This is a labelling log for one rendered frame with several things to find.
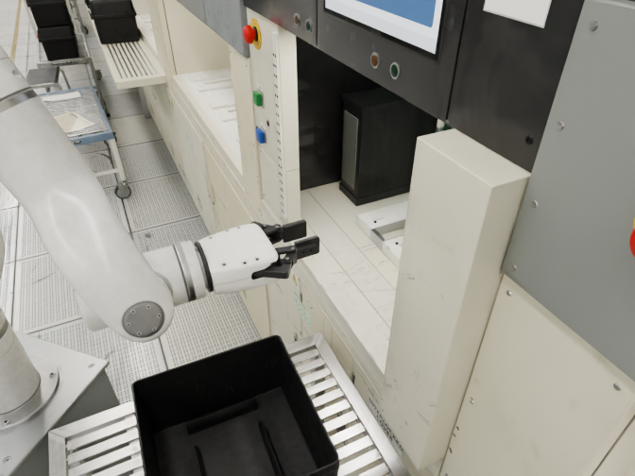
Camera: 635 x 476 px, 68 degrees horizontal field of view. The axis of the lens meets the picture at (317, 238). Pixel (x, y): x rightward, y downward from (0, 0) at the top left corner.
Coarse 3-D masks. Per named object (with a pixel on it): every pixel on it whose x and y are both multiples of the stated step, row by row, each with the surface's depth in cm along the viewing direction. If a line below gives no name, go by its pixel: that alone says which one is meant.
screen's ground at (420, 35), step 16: (336, 0) 70; (352, 0) 66; (352, 16) 67; (368, 16) 63; (384, 16) 60; (400, 16) 57; (400, 32) 58; (416, 32) 55; (432, 32) 52; (432, 48) 53
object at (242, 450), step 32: (224, 352) 87; (256, 352) 90; (160, 384) 84; (192, 384) 88; (224, 384) 92; (256, 384) 96; (288, 384) 92; (160, 416) 89; (192, 416) 93; (224, 416) 92; (256, 416) 94; (288, 416) 94; (160, 448) 89; (192, 448) 89; (224, 448) 89; (256, 448) 89; (288, 448) 89; (320, 448) 80
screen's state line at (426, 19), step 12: (360, 0) 64; (372, 0) 61; (384, 0) 59; (396, 0) 57; (408, 0) 55; (420, 0) 53; (432, 0) 51; (396, 12) 57; (408, 12) 55; (420, 12) 53; (432, 12) 52; (432, 24) 52
